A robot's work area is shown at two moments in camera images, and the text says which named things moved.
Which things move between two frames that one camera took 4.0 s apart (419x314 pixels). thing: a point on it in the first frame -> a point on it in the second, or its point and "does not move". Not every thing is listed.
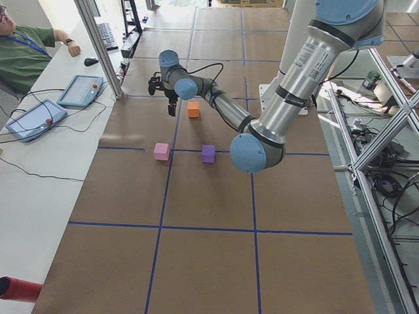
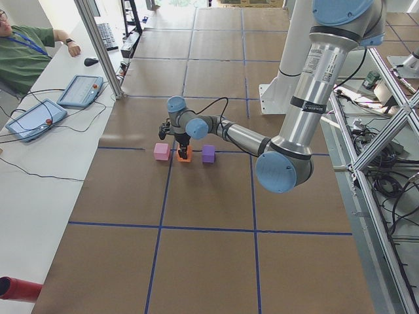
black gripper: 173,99 -> 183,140
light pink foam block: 162,151 does not move
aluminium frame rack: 371,127 does not move
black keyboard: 107,36 does not move
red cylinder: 19,290 does not move
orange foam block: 194,110 -> 189,153
